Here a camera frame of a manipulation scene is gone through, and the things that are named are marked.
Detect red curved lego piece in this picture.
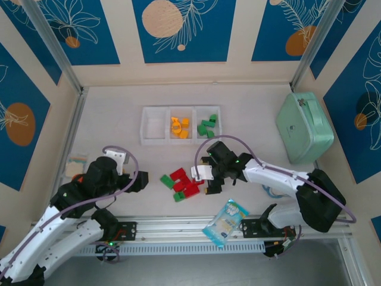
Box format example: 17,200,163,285
177,176,193,190

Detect yellow curved lego piece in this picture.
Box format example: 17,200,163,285
170,117,183,134

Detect blue wet wipes packet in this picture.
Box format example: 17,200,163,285
201,198,250,250

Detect white three-compartment plastic container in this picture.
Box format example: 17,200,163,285
139,104,223,146

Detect light blue plastic rings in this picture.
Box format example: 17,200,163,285
261,184,286,199

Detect mint green zip case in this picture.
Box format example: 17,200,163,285
275,91,335,165

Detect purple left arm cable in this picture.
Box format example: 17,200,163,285
0,145,140,278

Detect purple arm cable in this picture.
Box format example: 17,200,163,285
0,145,140,278
193,135,357,224

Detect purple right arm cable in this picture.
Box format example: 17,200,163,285
193,135,357,224

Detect aluminium mounting rail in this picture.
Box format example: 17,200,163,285
25,214,354,244

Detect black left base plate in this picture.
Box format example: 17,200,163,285
117,220,138,241

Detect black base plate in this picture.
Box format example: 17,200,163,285
117,220,138,241
242,219,268,239

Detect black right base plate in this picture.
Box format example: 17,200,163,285
242,219,268,239

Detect aluminium side rail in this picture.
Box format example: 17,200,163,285
59,88,89,167

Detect grey slotted cable duct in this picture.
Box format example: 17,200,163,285
38,241,266,257

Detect aluminium frame post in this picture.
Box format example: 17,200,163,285
290,0,351,92
19,0,85,94

